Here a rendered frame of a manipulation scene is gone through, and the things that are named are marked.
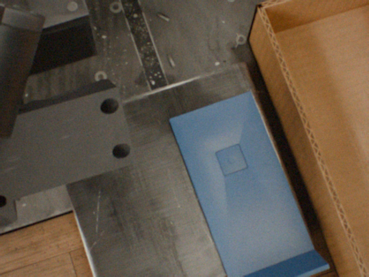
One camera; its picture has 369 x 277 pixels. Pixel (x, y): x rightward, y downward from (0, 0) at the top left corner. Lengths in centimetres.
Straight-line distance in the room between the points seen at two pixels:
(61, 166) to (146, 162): 21
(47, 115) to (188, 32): 28
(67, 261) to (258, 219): 15
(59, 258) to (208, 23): 23
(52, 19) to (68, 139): 19
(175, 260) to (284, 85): 16
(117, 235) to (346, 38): 26
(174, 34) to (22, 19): 34
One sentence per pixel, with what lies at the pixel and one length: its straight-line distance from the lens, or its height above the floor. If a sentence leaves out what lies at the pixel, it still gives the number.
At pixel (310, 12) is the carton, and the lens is 65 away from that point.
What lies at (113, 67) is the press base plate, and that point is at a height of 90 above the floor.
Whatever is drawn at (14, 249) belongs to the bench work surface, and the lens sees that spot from 62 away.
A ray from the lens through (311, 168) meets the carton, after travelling 59.
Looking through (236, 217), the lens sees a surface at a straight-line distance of 59.
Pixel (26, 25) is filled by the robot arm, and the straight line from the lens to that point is 34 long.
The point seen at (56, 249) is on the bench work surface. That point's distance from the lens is 62.
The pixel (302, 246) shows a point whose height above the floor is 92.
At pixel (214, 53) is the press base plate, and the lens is 65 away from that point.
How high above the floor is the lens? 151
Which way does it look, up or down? 75 degrees down
